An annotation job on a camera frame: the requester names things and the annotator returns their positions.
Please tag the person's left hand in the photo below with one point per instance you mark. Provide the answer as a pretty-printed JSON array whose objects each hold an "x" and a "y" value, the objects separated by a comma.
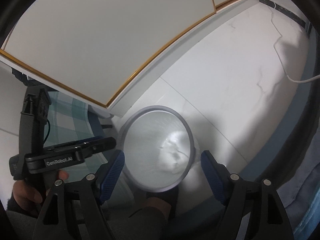
[{"x": 25, "y": 195}]

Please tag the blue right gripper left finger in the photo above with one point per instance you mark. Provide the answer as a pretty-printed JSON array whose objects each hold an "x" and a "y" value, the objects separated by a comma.
[{"x": 109, "y": 175}]

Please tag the teal checked tablecloth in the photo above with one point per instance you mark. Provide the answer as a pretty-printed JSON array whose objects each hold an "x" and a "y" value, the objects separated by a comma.
[{"x": 70, "y": 120}]

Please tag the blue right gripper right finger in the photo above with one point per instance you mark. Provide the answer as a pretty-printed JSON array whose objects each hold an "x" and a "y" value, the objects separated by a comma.
[{"x": 211, "y": 171}]

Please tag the white tissue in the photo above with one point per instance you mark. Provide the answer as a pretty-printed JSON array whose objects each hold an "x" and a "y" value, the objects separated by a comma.
[{"x": 174, "y": 153}]

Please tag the grey round trash bin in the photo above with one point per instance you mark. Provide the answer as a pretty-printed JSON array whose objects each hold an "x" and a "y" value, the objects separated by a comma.
[{"x": 140, "y": 137}]

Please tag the white wardrobe with gold trim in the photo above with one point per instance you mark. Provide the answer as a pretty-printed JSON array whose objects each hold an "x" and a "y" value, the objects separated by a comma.
[{"x": 106, "y": 52}]

